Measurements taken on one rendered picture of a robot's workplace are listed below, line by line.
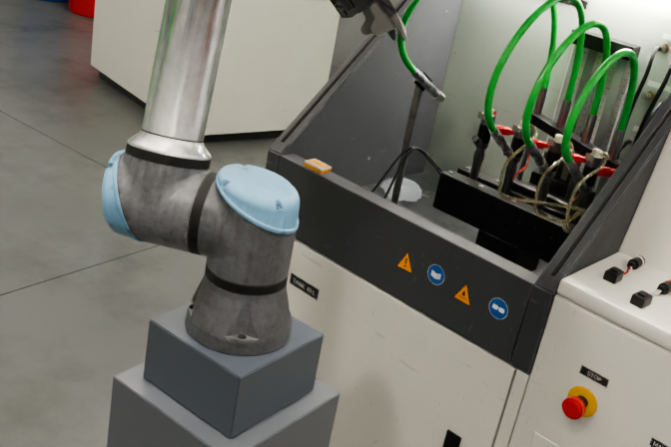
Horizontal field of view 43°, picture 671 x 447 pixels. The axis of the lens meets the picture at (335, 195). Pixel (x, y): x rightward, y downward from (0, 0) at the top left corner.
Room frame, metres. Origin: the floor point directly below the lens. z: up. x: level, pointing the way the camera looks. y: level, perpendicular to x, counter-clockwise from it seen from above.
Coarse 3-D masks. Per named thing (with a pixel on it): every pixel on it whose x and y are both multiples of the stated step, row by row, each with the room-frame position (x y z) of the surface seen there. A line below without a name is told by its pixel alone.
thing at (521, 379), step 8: (520, 376) 1.27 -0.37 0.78; (528, 376) 1.27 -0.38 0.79; (512, 384) 1.28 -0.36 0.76; (520, 384) 1.27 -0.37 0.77; (512, 392) 1.28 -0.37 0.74; (520, 392) 1.27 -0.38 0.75; (512, 400) 1.27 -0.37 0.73; (520, 400) 1.27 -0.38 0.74; (512, 408) 1.27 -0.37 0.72; (504, 416) 1.28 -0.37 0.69; (512, 416) 1.27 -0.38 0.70; (504, 424) 1.28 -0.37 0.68; (512, 424) 1.27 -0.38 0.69; (504, 432) 1.27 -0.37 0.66; (512, 432) 1.27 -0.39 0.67; (496, 440) 1.28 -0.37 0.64; (504, 440) 1.27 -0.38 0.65
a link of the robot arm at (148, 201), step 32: (192, 0) 1.11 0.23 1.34; (224, 0) 1.13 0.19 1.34; (160, 32) 1.12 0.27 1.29; (192, 32) 1.10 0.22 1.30; (224, 32) 1.14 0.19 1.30; (160, 64) 1.10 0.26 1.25; (192, 64) 1.09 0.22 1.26; (160, 96) 1.08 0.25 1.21; (192, 96) 1.09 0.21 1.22; (160, 128) 1.07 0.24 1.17; (192, 128) 1.08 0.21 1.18; (128, 160) 1.06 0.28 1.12; (160, 160) 1.04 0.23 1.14; (192, 160) 1.06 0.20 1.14; (128, 192) 1.03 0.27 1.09; (160, 192) 1.03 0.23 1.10; (192, 192) 1.04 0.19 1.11; (128, 224) 1.03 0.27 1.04; (160, 224) 1.02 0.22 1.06
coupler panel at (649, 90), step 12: (660, 36) 1.79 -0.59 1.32; (660, 60) 1.78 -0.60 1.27; (660, 72) 1.77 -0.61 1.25; (648, 84) 1.78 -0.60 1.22; (660, 84) 1.77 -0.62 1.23; (648, 96) 1.75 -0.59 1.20; (660, 96) 1.76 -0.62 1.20; (636, 108) 1.79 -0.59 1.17; (636, 120) 1.78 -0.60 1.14; (636, 132) 1.78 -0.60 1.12; (624, 156) 1.78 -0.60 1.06
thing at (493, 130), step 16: (560, 0) 1.63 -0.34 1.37; (576, 0) 1.68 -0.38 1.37; (512, 48) 1.53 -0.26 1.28; (576, 48) 1.75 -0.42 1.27; (496, 64) 1.53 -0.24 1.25; (576, 64) 1.75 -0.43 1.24; (496, 80) 1.51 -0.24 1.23; (560, 112) 1.76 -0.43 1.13; (496, 128) 1.55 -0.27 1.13; (560, 128) 1.75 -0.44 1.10
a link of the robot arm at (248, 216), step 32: (224, 192) 1.02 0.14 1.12; (256, 192) 1.03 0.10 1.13; (288, 192) 1.06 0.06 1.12; (192, 224) 1.02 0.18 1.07; (224, 224) 1.01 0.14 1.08; (256, 224) 1.01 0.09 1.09; (288, 224) 1.03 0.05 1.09; (224, 256) 1.01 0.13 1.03; (256, 256) 1.01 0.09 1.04; (288, 256) 1.04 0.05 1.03
